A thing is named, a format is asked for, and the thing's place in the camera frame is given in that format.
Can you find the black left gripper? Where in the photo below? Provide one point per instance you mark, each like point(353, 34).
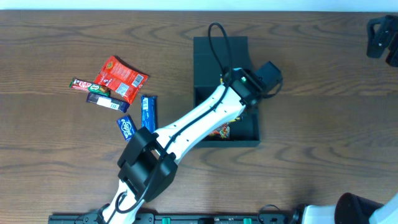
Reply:
point(255, 98)

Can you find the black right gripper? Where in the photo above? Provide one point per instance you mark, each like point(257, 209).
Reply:
point(382, 37)

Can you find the dark green box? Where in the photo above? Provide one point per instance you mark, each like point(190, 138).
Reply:
point(206, 77)

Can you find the Haribo gummy bag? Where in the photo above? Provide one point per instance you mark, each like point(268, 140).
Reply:
point(222, 132)

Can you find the blue Oreo cookie pack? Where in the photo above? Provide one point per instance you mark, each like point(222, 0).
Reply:
point(148, 112)

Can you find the red candy bag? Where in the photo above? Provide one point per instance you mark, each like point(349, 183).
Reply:
point(120, 78)

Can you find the yellow candy bag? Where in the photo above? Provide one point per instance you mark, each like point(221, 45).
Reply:
point(239, 118)

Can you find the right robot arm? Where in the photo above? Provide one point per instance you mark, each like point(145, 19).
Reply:
point(350, 208)

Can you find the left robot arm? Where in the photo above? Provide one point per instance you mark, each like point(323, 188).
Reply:
point(150, 160)

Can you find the blue Eclipse mints tin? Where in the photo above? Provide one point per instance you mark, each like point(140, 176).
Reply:
point(127, 127)

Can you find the dark blue chocolate bar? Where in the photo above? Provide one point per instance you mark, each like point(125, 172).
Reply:
point(107, 102)

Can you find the KitKat Milo bar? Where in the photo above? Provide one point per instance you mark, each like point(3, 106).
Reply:
point(89, 87)

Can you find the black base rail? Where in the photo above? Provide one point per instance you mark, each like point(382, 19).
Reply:
point(150, 218)

